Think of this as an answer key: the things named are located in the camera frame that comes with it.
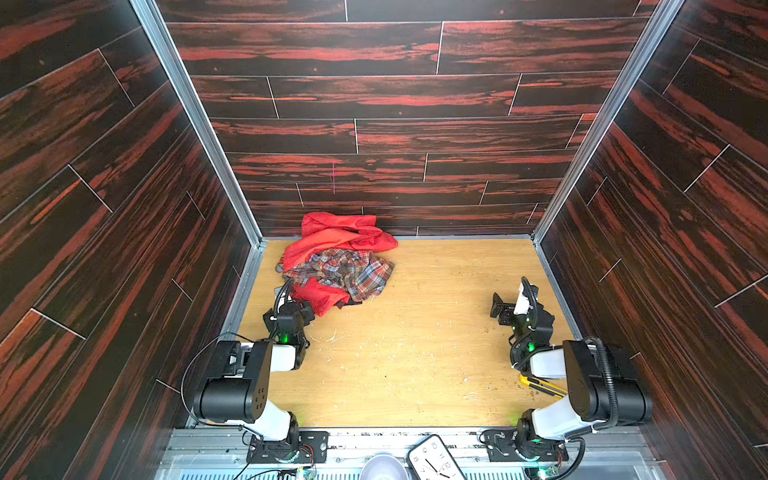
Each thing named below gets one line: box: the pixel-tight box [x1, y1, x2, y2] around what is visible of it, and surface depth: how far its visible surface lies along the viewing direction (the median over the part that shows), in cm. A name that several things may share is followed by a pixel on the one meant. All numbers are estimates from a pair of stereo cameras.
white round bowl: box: [359, 454, 409, 480], surface depth 69 cm
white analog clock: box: [407, 434, 468, 480], surface depth 70 cm
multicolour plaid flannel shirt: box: [276, 249, 395, 303], surface depth 101 cm
